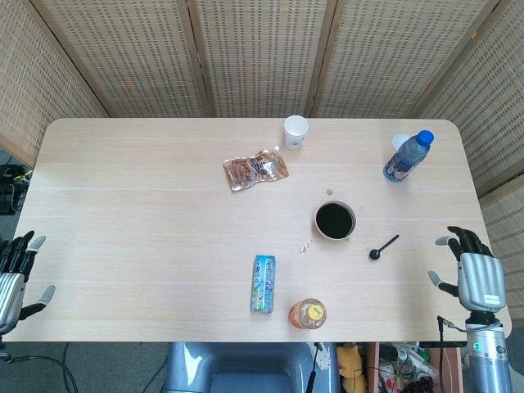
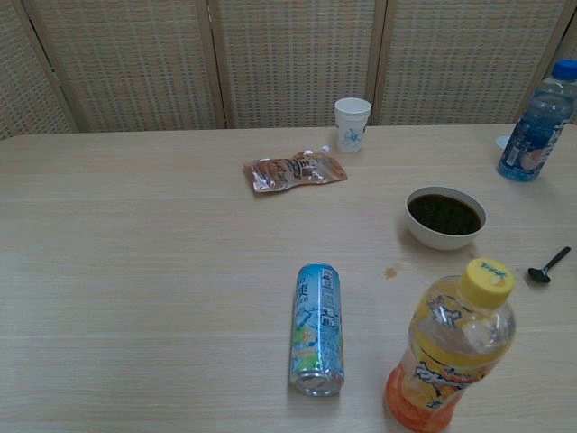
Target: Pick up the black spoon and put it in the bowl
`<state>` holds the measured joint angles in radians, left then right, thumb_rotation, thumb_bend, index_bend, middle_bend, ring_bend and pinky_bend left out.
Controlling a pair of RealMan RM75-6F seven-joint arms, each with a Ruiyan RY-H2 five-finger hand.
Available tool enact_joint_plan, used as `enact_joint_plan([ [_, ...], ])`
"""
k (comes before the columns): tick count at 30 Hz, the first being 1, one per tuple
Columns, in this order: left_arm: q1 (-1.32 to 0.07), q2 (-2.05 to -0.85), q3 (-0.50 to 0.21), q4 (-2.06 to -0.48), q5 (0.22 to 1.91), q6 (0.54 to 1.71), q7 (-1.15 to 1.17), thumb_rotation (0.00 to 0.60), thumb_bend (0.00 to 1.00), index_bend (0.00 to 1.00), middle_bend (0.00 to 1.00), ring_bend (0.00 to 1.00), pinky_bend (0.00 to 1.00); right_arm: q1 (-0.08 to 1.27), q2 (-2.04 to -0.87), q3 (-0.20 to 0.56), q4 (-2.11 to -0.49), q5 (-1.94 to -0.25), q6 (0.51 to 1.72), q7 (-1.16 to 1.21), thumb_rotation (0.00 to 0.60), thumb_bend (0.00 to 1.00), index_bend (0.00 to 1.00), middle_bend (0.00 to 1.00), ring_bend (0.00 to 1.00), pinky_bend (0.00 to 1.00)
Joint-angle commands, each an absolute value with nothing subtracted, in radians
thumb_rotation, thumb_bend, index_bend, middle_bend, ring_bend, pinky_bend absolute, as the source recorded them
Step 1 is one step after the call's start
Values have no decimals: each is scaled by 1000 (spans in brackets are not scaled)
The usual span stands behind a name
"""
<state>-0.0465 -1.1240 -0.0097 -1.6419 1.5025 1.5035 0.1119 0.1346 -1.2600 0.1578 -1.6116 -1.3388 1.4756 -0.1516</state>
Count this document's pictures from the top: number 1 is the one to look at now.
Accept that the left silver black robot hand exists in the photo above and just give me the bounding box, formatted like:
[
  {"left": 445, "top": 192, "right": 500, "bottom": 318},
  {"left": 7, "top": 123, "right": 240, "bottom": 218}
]
[{"left": 0, "top": 230, "right": 56, "bottom": 335}]

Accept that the white bowl of dark liquid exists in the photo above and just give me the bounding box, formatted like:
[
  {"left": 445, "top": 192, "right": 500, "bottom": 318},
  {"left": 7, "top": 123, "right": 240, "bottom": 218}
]
[{"left": 314, "top": 200, "right": 356, "bottom": 242}]

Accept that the yellow plush toy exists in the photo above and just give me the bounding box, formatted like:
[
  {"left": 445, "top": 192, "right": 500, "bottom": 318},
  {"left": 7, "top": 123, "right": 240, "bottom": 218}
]
[{"left": 337, "top": 342, "right": 368, "bottom": 393}]

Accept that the woven folding screen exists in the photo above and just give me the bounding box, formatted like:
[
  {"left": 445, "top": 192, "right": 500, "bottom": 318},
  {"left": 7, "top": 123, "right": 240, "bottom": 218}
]
[{"left": 0, "top": 0, "right": 524, "bottom": 312}]

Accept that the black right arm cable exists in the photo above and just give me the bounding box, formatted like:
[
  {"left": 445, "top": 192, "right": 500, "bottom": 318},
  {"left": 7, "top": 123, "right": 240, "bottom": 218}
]
[{"left": 436, "top": 314, "right": 468, "bottom": 393}]

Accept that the white paper cup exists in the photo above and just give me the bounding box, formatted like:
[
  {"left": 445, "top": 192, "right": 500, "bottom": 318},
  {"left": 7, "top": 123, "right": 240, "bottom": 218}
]
[{"left": 283, "top": 115, "right": 309, "bottom": 150}]

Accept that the brown spout pouch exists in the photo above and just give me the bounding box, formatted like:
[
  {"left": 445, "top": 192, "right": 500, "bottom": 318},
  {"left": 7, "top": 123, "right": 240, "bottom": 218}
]
[{"left": 223, "top": 145, "right": 291, "bottom": 192}]

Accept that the light blue beverage can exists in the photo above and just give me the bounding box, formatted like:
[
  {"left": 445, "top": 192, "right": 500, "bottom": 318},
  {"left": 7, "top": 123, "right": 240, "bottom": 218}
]
[{"left": 250, "top": 254, "right": 278, "bottom": 315}]

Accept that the reddish wooden crate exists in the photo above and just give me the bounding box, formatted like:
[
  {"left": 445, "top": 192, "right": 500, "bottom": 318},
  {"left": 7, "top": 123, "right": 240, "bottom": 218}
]
[{"left": 366, "top": 342, "right": 466, "bottom": 393}]

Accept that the white perforated bracket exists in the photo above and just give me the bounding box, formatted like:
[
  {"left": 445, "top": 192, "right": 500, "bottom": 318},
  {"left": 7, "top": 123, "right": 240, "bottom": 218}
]
[{"left": 314, "top": 342, "right": 332, "bottom": 372}]

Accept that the black equipment with cables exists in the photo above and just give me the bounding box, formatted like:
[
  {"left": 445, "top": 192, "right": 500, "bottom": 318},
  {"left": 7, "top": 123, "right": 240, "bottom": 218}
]
[{"left": 0, "top": 163, "right": 33, "bottom": 215}]

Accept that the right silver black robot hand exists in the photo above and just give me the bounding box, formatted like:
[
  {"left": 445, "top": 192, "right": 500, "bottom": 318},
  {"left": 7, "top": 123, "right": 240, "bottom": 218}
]
[{"left": 428, "top": 225, "right": 506, "bottom": 314}]

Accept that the orange drink bottle yellow cap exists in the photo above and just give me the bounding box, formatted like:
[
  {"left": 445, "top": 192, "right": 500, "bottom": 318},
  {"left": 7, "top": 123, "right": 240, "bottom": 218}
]
[{"left": 288, "top": 297, "right": 328, "bottom": 331}]

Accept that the blue capped drink bottle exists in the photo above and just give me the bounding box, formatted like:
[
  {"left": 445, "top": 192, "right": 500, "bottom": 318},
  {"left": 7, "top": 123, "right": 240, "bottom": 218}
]
[{"left": 382, "top": 129, "right": 435, "bottom": 183}]

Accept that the black plastic spoon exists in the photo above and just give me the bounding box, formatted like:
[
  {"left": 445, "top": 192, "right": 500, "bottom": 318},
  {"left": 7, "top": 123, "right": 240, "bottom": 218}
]
[{"left": 368, "top": 234, "right": 400, "bottom": 261}]

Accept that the grey robot torso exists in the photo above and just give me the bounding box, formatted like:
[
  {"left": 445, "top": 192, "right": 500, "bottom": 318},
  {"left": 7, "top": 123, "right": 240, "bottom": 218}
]
[{"left": 163, "top": 341, "right": 341, "bottom": 393}]

